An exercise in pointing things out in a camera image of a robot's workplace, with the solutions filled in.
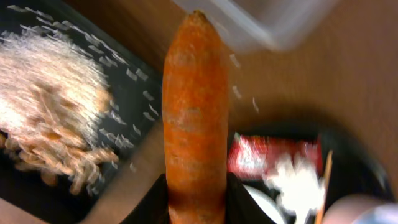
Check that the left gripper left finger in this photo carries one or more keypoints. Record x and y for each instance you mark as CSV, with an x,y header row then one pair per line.
x,y
153,208

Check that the red snack wrapper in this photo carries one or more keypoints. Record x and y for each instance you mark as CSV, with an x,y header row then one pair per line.
x,y
250,157

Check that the rice and food scraps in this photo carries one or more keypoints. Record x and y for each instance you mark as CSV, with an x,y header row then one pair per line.
x,y
53,98

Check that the round black serving tray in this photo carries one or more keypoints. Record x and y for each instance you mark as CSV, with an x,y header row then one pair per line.
x,y
353,170

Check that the white plastic fork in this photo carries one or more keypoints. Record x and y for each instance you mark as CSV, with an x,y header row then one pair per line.
x,y
266,204

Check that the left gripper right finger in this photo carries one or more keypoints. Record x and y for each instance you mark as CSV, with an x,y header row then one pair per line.
x,y
240,206

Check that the white tissue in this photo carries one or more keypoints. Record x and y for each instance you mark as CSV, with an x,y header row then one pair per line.
x,y
302,193

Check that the clear plastic bin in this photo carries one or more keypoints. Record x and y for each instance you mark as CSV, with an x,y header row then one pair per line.
x,y
249,25

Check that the black rectangular tray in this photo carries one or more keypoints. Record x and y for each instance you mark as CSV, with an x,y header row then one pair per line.
x,y
136,88

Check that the orange carrot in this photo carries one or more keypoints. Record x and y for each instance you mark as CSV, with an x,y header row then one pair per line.
x,y
195,118

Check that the light blue cup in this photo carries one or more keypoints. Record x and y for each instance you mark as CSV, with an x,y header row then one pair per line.
x,y
383,214

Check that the small white bowl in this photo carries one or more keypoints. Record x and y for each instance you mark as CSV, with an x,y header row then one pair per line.
x,y
349,208

